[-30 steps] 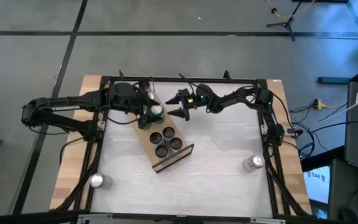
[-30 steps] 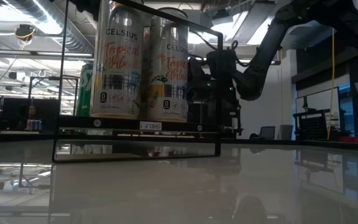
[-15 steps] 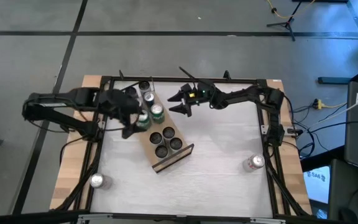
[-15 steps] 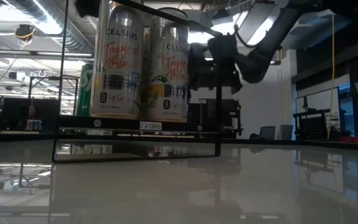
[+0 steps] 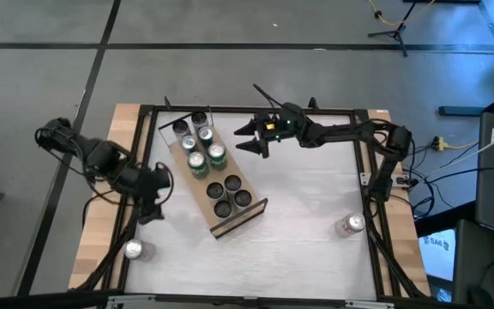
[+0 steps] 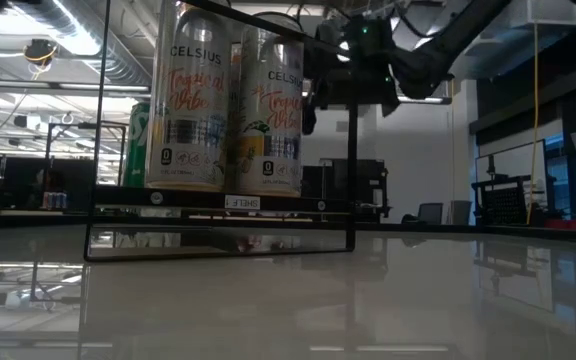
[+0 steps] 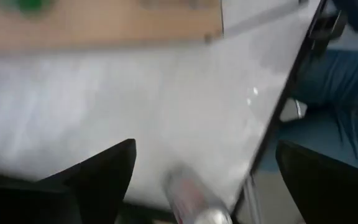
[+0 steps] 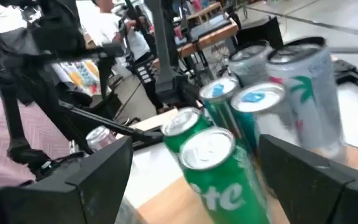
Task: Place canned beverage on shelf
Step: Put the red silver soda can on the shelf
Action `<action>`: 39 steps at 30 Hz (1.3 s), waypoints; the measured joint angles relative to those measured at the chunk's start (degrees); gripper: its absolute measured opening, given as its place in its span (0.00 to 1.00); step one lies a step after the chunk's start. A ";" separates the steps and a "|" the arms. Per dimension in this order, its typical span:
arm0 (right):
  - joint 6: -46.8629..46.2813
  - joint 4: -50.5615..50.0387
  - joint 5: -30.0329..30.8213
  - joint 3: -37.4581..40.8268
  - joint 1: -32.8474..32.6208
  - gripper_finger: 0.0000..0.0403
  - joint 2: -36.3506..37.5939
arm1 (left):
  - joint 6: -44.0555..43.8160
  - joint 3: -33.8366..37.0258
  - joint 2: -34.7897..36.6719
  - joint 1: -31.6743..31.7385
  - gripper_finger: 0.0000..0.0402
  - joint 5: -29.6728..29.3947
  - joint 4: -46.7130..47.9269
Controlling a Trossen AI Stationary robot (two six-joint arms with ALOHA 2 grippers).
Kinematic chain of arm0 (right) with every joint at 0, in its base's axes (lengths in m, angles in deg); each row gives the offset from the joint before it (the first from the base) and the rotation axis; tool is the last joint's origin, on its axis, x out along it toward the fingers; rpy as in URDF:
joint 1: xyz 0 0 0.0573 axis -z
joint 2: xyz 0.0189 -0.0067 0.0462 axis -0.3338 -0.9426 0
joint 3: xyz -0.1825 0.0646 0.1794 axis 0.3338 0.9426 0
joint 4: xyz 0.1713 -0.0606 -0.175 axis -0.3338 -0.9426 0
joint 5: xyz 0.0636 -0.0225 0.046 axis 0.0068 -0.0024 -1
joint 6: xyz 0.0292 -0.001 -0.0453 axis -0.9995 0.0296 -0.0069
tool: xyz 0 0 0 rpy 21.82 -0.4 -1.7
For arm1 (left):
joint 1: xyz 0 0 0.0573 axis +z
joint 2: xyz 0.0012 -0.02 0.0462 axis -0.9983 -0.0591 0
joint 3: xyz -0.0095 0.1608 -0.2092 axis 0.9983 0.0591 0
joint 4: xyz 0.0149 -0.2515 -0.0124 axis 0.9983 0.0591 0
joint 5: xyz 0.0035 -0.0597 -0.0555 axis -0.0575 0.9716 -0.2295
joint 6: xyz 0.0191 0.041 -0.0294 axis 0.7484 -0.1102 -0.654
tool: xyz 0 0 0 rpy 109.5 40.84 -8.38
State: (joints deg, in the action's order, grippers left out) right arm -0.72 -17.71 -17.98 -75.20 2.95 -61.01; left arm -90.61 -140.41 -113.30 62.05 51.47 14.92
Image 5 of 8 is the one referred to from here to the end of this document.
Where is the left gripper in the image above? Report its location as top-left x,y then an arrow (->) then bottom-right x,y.
120,165 -> 173,225

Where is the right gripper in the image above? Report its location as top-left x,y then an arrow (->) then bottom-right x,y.
233,102 -> 309,159

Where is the dark green soda can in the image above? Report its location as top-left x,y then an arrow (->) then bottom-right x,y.
207,142 -> 229,172

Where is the plain silver can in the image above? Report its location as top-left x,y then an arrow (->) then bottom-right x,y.
123,238 -> 154,262

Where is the Celsius Peach Vibe can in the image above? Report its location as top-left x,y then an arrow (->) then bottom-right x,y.
190,111 -> 209,130
172,118 -> 190,141

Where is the green Sprite can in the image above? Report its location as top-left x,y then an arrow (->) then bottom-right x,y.
186,151 -> 210,180

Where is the white can with red print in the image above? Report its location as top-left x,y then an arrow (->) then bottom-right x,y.
334,212 -> 366,239

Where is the wooden tray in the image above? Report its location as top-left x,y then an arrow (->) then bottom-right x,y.
156,106 -> 270,239

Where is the black tripod stand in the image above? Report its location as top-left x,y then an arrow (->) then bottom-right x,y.
366,0 -> 419,58

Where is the dark furniture foot bar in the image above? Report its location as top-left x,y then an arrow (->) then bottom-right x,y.
437,105 -> 488,118

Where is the dark grey cabinet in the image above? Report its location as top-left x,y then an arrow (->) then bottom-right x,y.
452,218 -> 494,306

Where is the black table frame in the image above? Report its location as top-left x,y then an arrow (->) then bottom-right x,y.
117,96 -> 402,301

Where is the black looped gripper cable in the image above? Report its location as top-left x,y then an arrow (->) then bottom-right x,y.
253,83 -> 285,108

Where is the black cable bundle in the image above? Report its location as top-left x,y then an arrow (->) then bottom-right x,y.
75,231 -> 130,293
369,214 -> 429,300

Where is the black rig rail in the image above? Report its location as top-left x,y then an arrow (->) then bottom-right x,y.
0,289 -> 494,309

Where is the yellow extension cable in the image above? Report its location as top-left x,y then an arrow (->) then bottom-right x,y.
365,0 -> 437,27

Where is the white cable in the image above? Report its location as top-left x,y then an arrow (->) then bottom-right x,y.
418,122 -> 494,184

